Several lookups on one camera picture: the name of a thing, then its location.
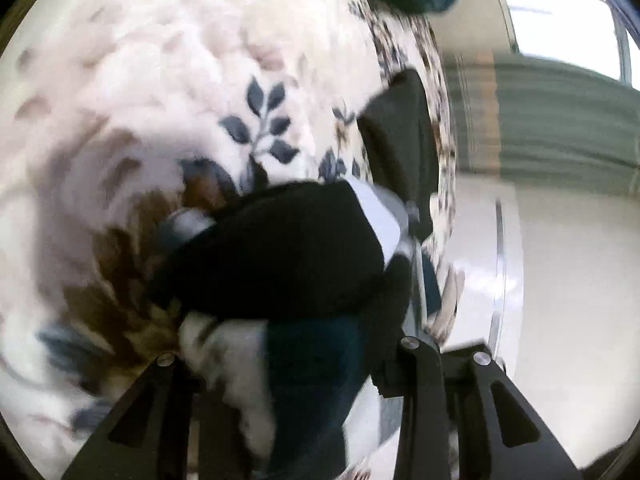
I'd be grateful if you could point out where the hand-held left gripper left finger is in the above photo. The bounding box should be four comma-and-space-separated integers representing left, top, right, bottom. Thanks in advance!
62, 354, 202, 480

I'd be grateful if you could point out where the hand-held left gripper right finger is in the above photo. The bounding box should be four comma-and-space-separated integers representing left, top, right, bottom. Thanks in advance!
372, 252, 584, 480

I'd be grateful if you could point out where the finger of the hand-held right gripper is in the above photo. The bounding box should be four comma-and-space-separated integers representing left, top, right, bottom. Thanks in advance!
402, 200, 424, 262
159, 209, 214, 254

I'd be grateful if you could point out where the striped knit sweater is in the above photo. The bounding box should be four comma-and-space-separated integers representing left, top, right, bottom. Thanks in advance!
147, 177, 427, 480

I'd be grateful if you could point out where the black folded garment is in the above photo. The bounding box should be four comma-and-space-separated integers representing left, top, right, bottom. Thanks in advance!
356, 68, 441, 242

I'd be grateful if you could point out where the floral bed blanket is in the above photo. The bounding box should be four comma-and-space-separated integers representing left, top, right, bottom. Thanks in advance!
0, 0, 459, 480

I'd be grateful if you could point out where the green striped curtain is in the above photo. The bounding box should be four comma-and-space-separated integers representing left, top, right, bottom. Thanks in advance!
442, 52, 640, 187

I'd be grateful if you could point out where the barred window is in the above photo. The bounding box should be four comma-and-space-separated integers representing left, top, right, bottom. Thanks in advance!
492, 0, 640, 84

